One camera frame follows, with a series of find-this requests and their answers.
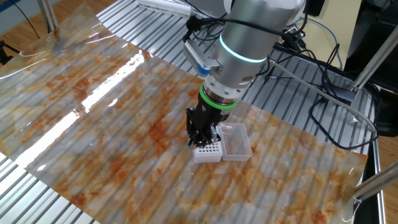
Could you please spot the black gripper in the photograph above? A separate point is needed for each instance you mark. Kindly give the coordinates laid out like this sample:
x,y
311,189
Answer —
x,y
205,116

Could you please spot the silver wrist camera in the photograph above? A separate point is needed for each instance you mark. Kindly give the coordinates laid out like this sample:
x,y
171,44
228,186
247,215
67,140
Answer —
x,y
199,56

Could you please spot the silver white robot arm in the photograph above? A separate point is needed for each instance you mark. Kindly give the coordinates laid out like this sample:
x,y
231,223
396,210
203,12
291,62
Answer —
x,y
248,31

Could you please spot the black tripod leg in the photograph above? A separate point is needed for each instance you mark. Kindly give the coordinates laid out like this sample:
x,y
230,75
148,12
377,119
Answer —
x,y
4,49

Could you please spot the orange marble pattern sheet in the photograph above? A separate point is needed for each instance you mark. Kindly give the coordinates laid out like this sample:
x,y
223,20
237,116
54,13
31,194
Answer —
x,y
93,124

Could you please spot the black equipment case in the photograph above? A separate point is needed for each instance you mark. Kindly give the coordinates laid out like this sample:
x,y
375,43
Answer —
x,y
367,25

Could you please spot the grey adapter box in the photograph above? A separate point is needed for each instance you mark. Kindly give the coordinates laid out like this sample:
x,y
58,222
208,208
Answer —
x,y
345,93

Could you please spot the clear plastic box lid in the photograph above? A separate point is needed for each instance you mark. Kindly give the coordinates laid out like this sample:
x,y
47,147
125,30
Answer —
x,y
236,149

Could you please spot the white pipette tip holder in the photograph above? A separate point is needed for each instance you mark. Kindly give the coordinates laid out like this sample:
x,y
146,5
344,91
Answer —
x,y
206,157

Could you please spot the silver metal clamp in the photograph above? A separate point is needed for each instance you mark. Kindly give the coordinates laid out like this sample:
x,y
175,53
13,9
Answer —
x,y
293,35

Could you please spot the aluminium frame post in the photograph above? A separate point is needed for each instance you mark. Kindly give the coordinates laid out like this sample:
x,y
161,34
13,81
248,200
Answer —
x,y
379,182
376,56
46,12

